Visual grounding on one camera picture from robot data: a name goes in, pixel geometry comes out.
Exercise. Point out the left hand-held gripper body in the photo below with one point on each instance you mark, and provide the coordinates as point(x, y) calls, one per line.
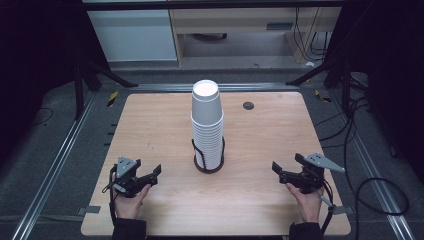
point(128, 183)

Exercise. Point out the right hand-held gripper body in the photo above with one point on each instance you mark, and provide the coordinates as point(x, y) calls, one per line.
point(311, 180)

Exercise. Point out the stack of white cups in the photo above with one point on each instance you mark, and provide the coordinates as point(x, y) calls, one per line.
point(207, 146)

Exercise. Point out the person's left hand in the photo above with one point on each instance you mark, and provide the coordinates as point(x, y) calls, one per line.
point(128, 207)

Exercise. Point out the person's right hand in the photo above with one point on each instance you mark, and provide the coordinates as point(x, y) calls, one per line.
point(310, 205)

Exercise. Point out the round grey table grommet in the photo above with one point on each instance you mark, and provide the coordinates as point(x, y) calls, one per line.
point(248, 105)

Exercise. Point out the yellow black tape strip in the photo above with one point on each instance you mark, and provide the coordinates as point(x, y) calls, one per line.
point(112, 98)
point(322, 96)

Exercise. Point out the black metal stand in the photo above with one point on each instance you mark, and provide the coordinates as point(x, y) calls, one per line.
point(79, 96)
point(346, 86)

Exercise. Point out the small white floor object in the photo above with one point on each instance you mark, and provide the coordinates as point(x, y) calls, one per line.
point(310, 63)

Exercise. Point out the white cabinet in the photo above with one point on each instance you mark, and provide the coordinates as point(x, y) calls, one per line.
point(133, 36)

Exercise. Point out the grey table bracket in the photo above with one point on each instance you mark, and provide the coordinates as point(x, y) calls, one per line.
point(343, 210)
point(90, 210)

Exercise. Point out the metal floor rail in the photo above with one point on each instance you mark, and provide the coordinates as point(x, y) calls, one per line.
point(53, 166)
point(373, 173)

